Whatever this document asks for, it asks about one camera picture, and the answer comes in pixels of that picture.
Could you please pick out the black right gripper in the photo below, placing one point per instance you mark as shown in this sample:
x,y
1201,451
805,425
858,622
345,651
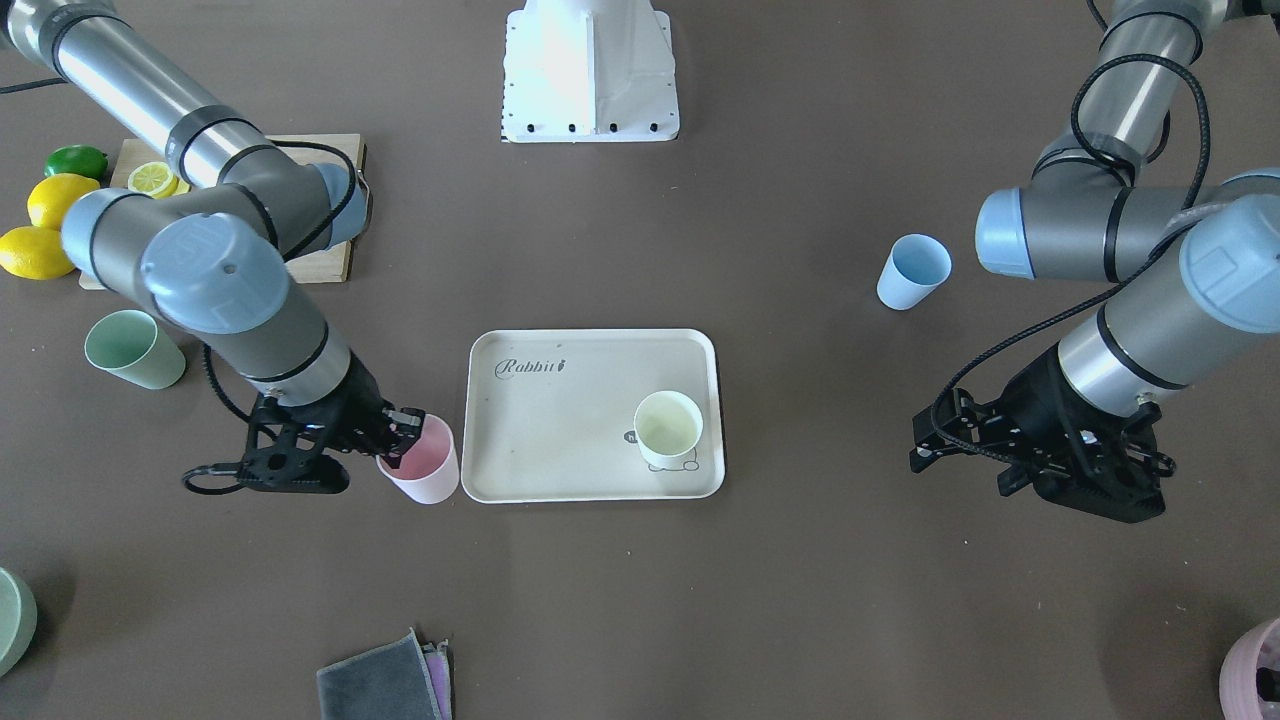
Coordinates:
x,y
358,408

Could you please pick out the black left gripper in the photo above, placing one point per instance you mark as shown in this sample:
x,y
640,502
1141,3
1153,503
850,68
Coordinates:
x,y
1040,397

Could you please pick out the pink cup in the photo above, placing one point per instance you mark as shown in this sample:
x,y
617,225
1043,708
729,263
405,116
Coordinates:
x,y
430,471

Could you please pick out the green cup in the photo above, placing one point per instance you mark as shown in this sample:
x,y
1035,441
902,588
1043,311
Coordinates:
x,y
130,345

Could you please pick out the blue cup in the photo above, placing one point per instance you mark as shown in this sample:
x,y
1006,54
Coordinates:
x,y
917,264

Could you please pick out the cream white cup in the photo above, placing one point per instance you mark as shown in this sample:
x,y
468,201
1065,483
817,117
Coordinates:
x,y
668,426

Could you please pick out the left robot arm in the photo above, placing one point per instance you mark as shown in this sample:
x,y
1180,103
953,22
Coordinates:
x,y
1194,274

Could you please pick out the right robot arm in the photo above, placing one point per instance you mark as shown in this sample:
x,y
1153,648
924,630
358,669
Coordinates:
x,y
213,261

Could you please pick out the cream rectangular tray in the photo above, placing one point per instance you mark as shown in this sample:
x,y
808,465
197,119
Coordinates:
x,y
550,415

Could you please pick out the wooden cutting board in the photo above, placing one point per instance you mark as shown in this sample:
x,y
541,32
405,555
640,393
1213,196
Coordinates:
x,y
327,266

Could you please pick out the grey folded cloth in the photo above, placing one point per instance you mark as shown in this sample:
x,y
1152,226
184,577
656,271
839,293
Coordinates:
x,y
406,679

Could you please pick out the pink bowl with ice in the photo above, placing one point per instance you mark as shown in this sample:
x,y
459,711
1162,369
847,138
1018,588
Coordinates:
x,y
1248,676

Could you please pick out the lemon half slice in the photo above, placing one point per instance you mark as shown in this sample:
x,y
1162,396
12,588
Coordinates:
x,y
154,179

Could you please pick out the whole yellow lemon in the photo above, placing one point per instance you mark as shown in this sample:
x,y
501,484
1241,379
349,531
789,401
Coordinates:
x,y
35,253
51,199

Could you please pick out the green lime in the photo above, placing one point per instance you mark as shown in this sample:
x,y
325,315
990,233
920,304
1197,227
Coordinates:
x,y
80,160

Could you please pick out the green bowl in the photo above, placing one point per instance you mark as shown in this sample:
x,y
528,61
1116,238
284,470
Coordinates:
x,y
19,615

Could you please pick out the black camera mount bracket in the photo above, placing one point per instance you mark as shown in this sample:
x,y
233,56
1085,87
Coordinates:
x,y
284,453

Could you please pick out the white pedestal column base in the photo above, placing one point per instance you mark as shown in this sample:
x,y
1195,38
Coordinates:
x,y
589,72

